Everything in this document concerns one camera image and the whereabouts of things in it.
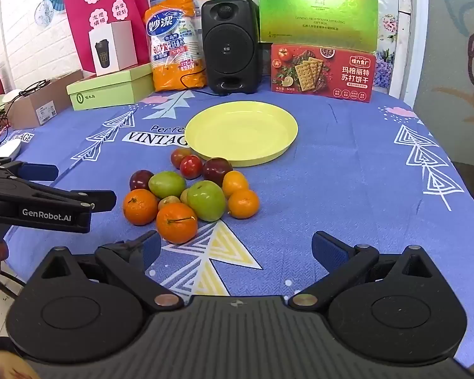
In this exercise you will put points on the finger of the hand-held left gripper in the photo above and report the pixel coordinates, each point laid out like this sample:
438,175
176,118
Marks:
37,171
98,199

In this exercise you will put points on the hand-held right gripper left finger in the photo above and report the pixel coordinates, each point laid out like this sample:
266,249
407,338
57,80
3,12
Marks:
148,249

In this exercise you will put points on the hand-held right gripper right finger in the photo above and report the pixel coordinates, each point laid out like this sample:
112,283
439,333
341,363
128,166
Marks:
327,249

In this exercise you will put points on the orange mandarin with stem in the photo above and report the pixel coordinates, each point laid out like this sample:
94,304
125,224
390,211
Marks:
176,223

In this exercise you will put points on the dark red plum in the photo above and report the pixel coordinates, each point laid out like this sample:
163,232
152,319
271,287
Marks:
141,179
217,171

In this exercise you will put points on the green apple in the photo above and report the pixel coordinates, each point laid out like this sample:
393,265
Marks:
206,200
166,184

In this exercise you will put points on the greenish red tomato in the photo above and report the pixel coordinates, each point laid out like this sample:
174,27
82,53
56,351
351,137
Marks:
177,154

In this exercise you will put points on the yellow plastic plate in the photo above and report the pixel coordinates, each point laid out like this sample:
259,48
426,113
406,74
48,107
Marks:
241,132

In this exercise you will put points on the small white device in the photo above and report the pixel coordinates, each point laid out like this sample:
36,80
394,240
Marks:
6,149

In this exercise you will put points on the brown cardboard box with label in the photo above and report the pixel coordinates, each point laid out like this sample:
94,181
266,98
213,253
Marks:
43,104

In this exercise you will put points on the blue printed tablecloth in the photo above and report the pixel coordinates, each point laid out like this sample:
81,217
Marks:
339,173

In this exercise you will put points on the white bowl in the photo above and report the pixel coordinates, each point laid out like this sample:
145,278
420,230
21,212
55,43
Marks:
4,100

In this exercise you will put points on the light green cardboard box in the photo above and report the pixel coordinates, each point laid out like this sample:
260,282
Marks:
110,87

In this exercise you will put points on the white box with cup picture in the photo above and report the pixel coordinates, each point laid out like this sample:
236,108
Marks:
110,47

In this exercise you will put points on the orange paper cup packet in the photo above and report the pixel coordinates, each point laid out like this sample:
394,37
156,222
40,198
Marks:
175,47

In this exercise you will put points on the red cracker box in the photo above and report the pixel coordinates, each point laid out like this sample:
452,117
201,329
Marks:
322,73

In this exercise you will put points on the black speaker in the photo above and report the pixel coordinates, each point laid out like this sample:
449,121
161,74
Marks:
230,43

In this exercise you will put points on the shiny green gift box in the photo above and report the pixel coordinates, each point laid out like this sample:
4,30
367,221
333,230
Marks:
318,4

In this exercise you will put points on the floral wall strip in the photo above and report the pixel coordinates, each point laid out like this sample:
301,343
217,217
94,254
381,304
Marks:
388,51

